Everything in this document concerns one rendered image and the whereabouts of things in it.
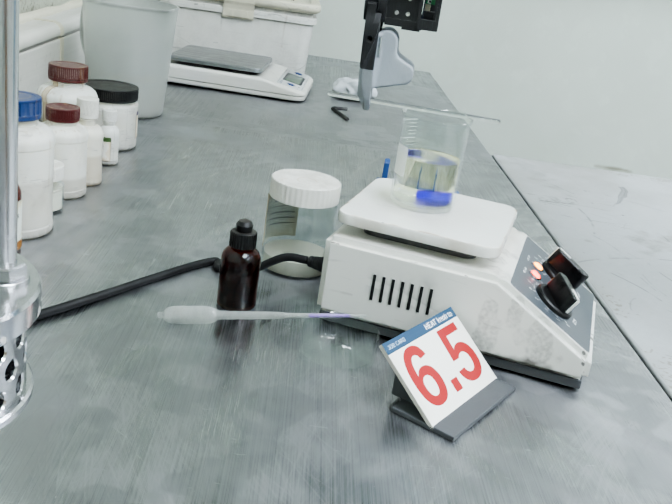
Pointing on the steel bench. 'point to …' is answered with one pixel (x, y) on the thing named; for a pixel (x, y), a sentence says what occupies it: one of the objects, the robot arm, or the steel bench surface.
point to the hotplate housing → (532, 356)
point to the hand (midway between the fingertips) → (361, 96)
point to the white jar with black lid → (108, 97)
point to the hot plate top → (496, 234)
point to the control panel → (580, 332)
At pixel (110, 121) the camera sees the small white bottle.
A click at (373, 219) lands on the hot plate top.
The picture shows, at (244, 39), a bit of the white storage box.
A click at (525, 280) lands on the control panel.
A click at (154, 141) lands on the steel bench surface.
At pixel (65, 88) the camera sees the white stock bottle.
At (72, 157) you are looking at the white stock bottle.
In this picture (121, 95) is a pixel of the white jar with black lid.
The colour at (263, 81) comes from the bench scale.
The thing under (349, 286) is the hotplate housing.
